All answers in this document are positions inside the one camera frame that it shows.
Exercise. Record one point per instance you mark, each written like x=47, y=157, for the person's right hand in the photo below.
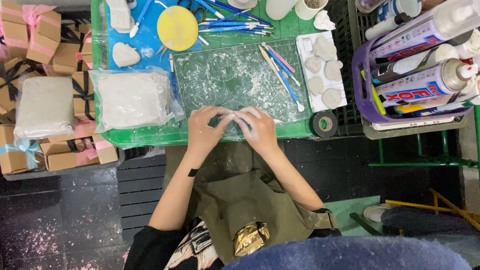
x=262, y=131

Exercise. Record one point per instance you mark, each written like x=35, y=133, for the person's left hand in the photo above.
x=202, y=131

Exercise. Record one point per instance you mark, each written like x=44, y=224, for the person's right fingers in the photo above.
x=250, y=113

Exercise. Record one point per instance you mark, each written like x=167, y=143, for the person's left fingers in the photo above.
x=219, y=113

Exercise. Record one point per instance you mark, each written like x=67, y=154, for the small white clay piece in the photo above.
x=234, y=115

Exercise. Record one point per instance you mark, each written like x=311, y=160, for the green cutting mat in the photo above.
x=240, y=75

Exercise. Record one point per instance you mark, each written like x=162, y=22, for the long blue white-tipped sculpting tool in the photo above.
x=290, y=92

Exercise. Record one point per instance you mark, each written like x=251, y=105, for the wooden sculpting tool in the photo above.
x=273, y=68

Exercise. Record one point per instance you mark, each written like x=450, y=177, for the pink sculpting tool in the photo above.
x=280, y=58

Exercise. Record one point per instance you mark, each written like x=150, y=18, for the black tape roll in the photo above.
x=324, y=123

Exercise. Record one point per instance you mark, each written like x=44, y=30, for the olive green apron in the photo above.
x=247, y=198

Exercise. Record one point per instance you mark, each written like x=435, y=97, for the small white block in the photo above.
x=307, y=45

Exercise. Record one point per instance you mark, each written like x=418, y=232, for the white clay in plastic bag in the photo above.
x=131, y=99

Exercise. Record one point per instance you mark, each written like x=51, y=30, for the bunch of blue paintbrushes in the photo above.
x=232, y=24

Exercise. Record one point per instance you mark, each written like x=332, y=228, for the white foam board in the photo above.
x=339, y=90

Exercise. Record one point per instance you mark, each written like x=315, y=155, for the yellow round disc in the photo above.
x=177, y=28

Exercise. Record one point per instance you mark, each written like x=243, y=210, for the large grey clay shape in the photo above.
x=324, y=48

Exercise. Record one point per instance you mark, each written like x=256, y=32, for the blue plastic sheet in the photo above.
x=148, y=41

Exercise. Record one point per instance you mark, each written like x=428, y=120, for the black plastic crate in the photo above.
x=347, y=75

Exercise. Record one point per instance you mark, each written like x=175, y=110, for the plain white cup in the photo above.
x=279, y=8

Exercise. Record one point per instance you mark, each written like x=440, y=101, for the white round lid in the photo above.
x=247, y=3

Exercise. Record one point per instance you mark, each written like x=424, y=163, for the white clay heart shape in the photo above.
x=125, y=55

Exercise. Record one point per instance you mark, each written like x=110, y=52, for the purple plastic basket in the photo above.
x=362, y=97

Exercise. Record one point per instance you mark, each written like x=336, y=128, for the black slatted floor panel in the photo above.
x=140, y=198

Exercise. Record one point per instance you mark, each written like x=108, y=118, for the white cup with small bits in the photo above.
x=308, y=11

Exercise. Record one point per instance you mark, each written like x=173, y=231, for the crumpled white tissue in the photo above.
x=323, y=20

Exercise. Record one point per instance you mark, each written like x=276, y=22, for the gold foil packet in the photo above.
x=249, y=238

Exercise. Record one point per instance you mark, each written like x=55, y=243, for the yellow green tube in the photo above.
x=377, y=99

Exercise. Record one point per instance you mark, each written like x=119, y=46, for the white clay block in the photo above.
x=119, y=15

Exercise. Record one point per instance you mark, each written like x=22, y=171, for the green floor mat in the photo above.
x=348, y=215

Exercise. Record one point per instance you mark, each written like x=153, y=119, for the black printed shirt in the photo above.
x=157, y=249

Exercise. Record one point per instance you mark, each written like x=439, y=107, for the white plastic bottle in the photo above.
x=382, y=27

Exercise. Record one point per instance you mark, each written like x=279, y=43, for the small glass jar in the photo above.
x=367, y=5

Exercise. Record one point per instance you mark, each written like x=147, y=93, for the yellow and blue can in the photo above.
x=412, y=108

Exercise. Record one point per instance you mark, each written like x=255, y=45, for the grey green crate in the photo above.
x=412, y=133

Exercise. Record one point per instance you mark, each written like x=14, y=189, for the black spray can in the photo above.
x=408, y=65

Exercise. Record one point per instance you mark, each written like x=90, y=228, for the heap of ribboned cardboard boxes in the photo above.
x=63, y=56

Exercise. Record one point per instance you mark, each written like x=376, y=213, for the lilac spray can white nozzle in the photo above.
x=420, y=88

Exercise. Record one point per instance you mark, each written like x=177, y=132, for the blue fuzzy fabric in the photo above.
x=345, y=257

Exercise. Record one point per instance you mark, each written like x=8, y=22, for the grey clay in plastic bag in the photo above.
x=45, y=107

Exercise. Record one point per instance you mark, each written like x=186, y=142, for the lilac spray can clear cap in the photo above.
x=420, y=33

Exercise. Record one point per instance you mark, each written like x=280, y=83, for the green metal table frame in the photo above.
x=420, y=164

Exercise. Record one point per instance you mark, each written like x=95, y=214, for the yellow metal frame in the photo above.
x=450, y=208

